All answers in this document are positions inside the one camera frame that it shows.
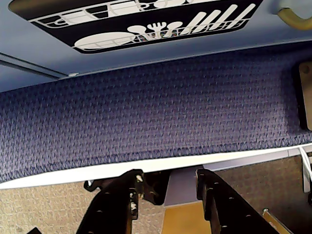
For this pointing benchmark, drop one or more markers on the black dishwasher rack sticker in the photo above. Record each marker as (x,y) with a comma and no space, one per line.
(109,26)

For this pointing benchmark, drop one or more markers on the blue dishwasher door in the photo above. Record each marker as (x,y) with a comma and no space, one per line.
(36,44)

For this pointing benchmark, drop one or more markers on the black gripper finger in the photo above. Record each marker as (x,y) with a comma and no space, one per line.
(109,212)
(224,212)

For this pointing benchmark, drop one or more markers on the beige wooden block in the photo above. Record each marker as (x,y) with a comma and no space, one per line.
(307,97)

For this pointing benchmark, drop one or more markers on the gray table leg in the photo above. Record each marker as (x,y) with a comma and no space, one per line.
(181,195)

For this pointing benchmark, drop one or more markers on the blue toy kitchen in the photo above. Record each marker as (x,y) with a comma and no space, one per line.
(170,52)

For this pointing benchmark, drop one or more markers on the blue woven floor mat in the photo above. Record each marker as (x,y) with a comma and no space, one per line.
(146,109)

